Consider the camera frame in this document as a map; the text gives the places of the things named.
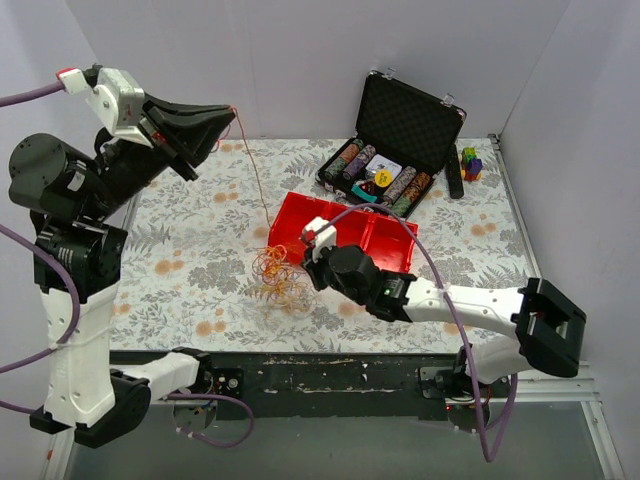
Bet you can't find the red compartment tray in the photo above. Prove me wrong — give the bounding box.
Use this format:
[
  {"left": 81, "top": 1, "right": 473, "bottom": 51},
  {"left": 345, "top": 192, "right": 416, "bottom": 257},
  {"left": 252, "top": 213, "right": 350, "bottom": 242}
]
[{"left": 267, "top": 192, "right": 415, "bottom": 273}]

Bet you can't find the orange wire pile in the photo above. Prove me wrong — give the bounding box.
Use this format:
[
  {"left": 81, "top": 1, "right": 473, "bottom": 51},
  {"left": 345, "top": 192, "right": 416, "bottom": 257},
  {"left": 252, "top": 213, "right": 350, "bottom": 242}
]
[{"left": 243, "top": 243, "right": 321, "bottom": 318}]

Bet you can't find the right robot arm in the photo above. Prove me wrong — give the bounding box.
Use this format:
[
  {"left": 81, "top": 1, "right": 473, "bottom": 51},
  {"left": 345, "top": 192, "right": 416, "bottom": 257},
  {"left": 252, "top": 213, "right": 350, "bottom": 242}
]
[{"left": 302, "top": 245, "right": 586, "bottom": 398}]

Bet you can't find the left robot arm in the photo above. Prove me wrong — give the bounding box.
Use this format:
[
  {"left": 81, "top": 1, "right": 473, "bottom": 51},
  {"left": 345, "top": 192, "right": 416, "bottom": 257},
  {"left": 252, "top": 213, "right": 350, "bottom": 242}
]
[{"left": 9, "top": 97, "right": 235, "bottom": 448}]

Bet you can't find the teal plastic piece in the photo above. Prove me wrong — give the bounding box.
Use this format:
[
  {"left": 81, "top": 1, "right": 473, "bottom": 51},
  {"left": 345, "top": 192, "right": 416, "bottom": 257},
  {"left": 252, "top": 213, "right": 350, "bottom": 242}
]
[{"left": 351, "top": 184, "right": 377, "bottom": 203}]

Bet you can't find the yellow dealer button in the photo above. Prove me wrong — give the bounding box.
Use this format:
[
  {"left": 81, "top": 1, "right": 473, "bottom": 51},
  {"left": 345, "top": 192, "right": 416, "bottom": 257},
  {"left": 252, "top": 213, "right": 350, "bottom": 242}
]
[{"left": 374, "top": 169, "right": 393, "bottom": 189}]

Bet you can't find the orange black chip row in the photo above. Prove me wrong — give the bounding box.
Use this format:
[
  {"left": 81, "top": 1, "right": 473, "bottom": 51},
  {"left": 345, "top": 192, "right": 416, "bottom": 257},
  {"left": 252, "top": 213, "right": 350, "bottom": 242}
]
[{"left": 391, "top": 172, "right": 431, "bottom": 216}]

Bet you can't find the white card deck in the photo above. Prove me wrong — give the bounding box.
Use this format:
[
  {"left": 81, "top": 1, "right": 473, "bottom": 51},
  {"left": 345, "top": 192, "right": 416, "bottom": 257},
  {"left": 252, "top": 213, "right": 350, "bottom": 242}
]
[{"left": 365, "top": 154, "right": 403, "bottom": 177}]

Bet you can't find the purple poker chip row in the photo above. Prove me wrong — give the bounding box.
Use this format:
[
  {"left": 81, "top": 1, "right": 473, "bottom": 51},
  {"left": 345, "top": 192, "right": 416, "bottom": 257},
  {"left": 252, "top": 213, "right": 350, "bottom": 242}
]
[{"left": 342, "top": 145, "right": 376, "bottom": 181}]

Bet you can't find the green poker chip row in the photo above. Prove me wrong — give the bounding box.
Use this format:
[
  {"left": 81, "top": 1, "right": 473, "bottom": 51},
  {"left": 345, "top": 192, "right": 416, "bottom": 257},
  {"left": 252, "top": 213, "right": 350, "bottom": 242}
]
[{"left": 323, "top": 139, "right": 365, "bottom": 181}]

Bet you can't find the floral table mat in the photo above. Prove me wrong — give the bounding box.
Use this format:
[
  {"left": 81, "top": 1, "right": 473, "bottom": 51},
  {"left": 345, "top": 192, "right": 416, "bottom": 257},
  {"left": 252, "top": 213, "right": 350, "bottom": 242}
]
[{"left": 111, "top": 138, "right": 538, "bottom": 353}]

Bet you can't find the black remote control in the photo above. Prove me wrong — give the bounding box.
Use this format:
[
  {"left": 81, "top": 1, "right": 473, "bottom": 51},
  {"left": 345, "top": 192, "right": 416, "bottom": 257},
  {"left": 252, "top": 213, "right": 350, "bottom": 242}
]
[{"left": 444, "top": 144, "right": 464, "bottom": 200}]

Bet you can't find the black poker chip case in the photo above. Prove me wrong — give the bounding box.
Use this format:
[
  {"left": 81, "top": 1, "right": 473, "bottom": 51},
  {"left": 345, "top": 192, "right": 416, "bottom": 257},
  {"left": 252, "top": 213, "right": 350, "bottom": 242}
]
[{"left": 316, "top": 71, "right": 467, "bottom": 219}]

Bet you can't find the colourful block toy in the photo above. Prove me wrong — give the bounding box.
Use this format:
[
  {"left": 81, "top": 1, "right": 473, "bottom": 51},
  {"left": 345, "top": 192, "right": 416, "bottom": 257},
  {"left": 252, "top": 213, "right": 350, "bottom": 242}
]
[{"left": 461, "top": 147, "right": 483, "bottom": 182}]

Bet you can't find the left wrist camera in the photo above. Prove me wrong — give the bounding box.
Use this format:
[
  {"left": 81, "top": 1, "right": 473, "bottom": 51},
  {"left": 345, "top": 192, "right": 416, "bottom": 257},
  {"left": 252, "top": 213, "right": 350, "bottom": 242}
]
[{"left": 87, "top": 67, "right": 151, "bottom": 147}]

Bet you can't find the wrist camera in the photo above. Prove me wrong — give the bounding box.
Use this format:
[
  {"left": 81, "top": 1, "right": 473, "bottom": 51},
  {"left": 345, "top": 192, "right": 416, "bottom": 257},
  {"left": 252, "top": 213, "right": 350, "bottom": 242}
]
[
  {"left": 301, "top": 216, "right": 337, "bottom": 263},
  {"left": 87, "top": 67, "right": 151, "bottom": 147}
]

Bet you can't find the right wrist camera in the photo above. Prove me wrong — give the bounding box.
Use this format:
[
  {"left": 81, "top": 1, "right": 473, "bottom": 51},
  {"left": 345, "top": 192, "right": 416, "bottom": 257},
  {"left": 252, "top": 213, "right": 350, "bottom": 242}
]
[{"left": 301, "top": 216, "right": 337, "bottom": 263}]

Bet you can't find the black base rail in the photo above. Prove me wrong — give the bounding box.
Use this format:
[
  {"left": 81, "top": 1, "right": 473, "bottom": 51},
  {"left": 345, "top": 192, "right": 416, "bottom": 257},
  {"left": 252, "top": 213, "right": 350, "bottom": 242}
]
[{"left": 155, "top": 351, "right": 511, "bottom": 420}]

